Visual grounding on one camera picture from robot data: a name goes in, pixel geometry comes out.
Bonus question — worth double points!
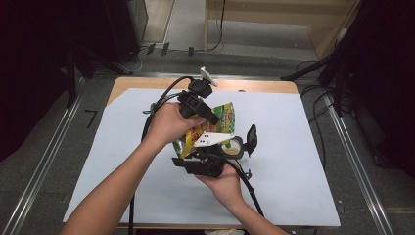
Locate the wooden frame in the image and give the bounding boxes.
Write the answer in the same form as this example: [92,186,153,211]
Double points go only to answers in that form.
[204,0,363,60]

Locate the white object under table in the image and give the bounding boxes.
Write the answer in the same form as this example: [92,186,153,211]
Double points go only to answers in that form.
[204,228,246,235]

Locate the person's right hand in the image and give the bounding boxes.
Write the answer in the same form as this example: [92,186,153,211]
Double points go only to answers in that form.
[195,164,246,212]

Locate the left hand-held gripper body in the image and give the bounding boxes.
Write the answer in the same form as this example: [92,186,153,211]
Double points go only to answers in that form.
[177,66,219,119]

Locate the white floor cable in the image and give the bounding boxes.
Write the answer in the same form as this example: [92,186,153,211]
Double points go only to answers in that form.
[116,47,149,74]

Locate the black cabinet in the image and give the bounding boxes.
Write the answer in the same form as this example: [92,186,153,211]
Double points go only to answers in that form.
[104,0,150,65]

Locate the right hand-held gripper cable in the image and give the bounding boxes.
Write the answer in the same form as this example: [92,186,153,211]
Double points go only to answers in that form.
[224,160,265,218]

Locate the hand-held gripper cable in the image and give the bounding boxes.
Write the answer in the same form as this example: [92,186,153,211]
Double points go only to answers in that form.
[224,160,265,218]
[128,75,194,235]

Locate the dark curtain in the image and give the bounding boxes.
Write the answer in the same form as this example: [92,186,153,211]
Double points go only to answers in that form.
[0,0,109,161]
[336,0,415,179]

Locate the black floor cables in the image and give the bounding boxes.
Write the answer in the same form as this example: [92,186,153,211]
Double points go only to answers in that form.
[295,58,346,170]

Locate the yellow spout pouch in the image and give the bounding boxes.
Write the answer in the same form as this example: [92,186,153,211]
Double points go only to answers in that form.
[172,101,237,160]

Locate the clear jar with black lid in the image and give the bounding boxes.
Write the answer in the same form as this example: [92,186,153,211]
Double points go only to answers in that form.
[221,123,258,161]

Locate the black stand leg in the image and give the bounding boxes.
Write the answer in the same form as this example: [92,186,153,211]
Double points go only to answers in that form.
[280,57,331,82]

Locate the metal floor rail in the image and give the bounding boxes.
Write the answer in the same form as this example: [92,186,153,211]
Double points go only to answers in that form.
[324,94,394,235]
[1,91,84,235]

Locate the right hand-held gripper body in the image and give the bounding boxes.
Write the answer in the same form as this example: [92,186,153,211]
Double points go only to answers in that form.
[184,131,235,179]

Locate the white paper sheet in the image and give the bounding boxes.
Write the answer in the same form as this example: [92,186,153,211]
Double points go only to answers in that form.
[63,88,342,228]

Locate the left hand-held gripper cable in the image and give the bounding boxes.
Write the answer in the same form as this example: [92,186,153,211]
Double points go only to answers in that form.
[128,75,194,235]

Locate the wooden table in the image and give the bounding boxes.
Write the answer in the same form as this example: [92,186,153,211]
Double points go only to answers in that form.
[65,76,342,230]

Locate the hanging black cable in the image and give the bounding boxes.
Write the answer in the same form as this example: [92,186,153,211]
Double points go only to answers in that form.
[208,0,227,53]

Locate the person's left hand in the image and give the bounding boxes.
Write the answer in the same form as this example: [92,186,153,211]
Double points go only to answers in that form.
[143,102,205,151]

